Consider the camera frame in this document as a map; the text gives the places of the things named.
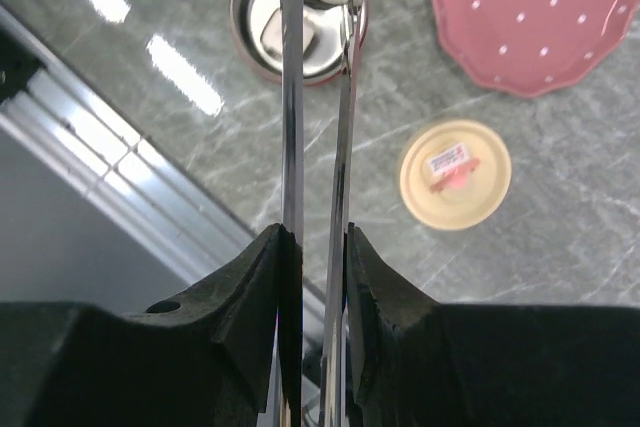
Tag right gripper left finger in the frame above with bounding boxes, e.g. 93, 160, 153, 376
1, 224, 302, 426

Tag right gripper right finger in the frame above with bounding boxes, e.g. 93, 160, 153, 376
345, 226, 639, 426

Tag cream lid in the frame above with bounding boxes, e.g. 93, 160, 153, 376
397, 119, 512, 231

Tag sushi roll red centre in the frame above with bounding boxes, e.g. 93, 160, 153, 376
259, 9, 321, 61

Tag metal tongs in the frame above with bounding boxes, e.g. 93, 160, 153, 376
277, 0, 361, 426

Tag steel lunch box container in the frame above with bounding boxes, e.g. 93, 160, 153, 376
229, 0, 368, 85

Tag pink polka dot plate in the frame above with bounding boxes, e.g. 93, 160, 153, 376
431, 0, 639, 98

